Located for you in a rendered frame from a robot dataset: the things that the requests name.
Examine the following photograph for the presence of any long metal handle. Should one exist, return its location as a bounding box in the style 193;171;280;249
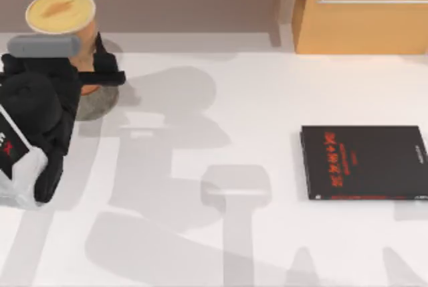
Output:
316;0;428;5

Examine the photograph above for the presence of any grey round coaster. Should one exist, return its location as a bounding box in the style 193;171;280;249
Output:
75;39;124;122

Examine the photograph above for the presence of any wooden drawer front with handle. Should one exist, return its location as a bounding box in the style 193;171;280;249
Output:
297;0;428;55

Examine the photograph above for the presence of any wooden open shelf unit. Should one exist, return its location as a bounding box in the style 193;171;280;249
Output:
0;0;296;47

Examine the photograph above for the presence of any tan cup with yellow top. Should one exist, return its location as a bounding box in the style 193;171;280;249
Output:
25;0;103;96

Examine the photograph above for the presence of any orange wooden cupboard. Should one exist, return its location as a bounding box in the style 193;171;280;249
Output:
290;0;428;56

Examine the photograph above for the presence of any black book with red lettering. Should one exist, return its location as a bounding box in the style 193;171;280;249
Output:
299;124;428;201

